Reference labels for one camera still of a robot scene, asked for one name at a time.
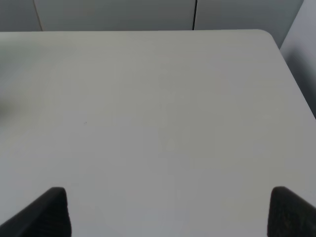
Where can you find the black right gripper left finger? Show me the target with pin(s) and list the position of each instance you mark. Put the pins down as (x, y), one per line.
(47, 216)

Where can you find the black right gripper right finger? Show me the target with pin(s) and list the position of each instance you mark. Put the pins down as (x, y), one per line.
(290, 215)

